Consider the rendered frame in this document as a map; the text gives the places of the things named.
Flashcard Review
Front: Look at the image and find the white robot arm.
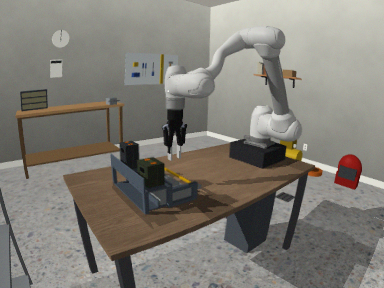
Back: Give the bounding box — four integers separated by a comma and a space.
165, 26, 302, 149

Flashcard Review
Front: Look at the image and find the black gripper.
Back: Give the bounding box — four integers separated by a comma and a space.
162, 109, 187, 160

